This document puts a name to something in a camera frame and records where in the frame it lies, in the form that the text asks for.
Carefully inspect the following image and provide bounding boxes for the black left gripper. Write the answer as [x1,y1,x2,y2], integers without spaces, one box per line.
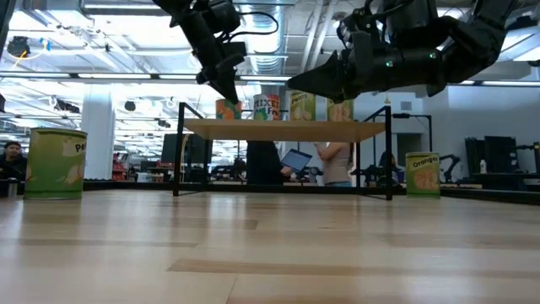
[176,8,248,105]

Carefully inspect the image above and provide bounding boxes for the red parts bin rack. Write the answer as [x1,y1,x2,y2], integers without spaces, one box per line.
[111,152,131,182]

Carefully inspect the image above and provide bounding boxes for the open laptop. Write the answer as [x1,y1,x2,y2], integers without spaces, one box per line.
[280,148,314,173]

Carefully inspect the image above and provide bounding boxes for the orange label tin can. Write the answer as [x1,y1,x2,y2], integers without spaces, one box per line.
[215,98,243,121]

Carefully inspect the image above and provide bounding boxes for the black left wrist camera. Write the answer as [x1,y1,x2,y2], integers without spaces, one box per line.
[208,0,242,35]

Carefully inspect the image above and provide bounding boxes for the black background monitor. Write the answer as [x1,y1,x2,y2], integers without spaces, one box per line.
[161,133,214,170]

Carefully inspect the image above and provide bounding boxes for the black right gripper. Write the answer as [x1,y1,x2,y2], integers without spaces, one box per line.
[288,29,451,104]

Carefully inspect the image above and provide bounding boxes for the black metal table frame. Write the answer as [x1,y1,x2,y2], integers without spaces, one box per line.
[0,179,540,207]

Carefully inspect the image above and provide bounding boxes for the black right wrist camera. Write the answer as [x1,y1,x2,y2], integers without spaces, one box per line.
[377,0,448,43]

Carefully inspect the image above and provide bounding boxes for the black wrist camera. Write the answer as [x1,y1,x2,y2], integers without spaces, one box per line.
[377,0,448,43]
[208,0,242,35]

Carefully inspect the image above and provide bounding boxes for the person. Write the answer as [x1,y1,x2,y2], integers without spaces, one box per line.
[0,141,29,182]
[246,140,294,186]
[314,142,355,187]
[375,150,406,187]

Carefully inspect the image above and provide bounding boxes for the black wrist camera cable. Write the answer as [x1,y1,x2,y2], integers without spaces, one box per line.
[227,11,281,43]

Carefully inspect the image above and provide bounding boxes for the wooden shelf with black legs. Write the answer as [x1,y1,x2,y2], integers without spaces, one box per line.
[172,101,394,202]

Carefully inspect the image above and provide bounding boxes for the green pears label tin can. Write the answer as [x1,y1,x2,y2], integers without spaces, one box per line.
[289,90,317,122]
[23,128,89,201]

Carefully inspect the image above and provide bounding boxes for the green oranges label tin can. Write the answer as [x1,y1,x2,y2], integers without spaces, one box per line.
[405,151,441,199]

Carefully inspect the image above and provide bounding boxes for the green yellow label tin can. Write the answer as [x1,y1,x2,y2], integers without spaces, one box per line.
[327,97,355,123]

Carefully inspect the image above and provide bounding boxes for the black equipment rack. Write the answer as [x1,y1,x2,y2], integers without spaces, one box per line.
[464,135,540,174]

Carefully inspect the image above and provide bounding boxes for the white pillar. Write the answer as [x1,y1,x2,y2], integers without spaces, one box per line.
[80,84,116,181]

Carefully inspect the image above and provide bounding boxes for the mixed fruit label tin can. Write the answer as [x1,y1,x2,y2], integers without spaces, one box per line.
[252,93,281,122]

